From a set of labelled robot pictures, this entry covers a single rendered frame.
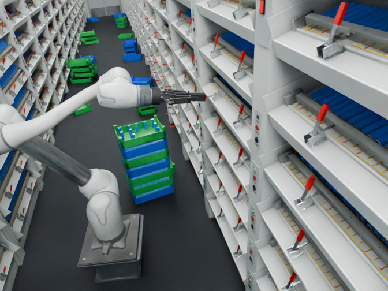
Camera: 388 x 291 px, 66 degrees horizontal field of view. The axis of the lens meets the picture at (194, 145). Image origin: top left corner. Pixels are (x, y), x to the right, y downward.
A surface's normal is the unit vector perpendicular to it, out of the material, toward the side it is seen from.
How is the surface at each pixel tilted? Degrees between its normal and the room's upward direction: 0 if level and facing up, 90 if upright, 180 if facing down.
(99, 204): 10
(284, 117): 19
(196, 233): 0
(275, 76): 90
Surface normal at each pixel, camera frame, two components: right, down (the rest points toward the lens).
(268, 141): 0.25, 0.51
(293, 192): -0.38, -0.73
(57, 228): -0.07, -0.84
